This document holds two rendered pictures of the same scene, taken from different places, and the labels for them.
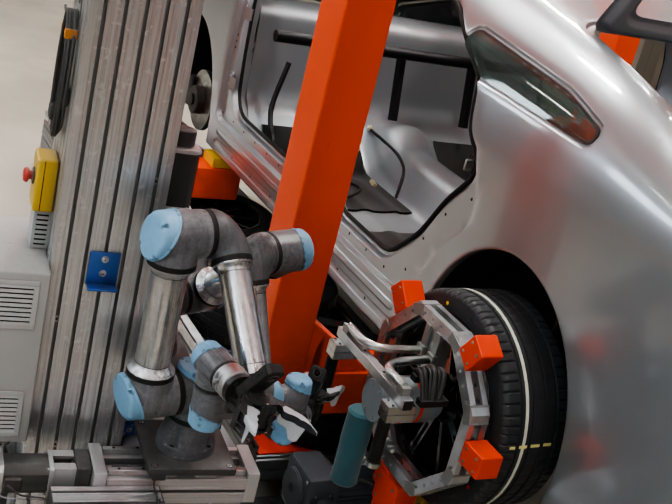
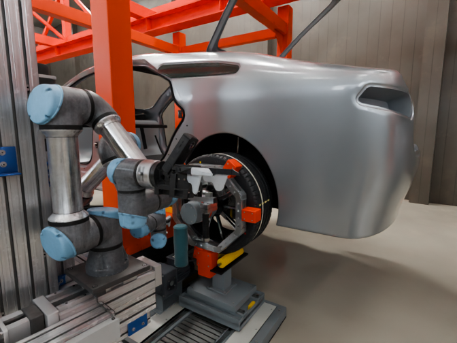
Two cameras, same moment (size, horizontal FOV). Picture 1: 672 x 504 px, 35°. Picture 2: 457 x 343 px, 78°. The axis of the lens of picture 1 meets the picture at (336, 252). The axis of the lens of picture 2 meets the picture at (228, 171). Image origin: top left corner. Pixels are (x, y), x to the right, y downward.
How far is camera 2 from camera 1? 1.64 m
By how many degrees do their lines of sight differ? 29
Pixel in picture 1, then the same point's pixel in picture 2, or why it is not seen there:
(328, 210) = not seen: hidden behind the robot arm
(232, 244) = (104, 106)
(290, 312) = not seen: hidden behind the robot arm
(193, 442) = (115, 259)
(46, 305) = not seen: outside the picture
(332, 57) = (109, 60)
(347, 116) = (124, 91)
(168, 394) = (89, 229)
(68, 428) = (11, 297)
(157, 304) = (60, 159)
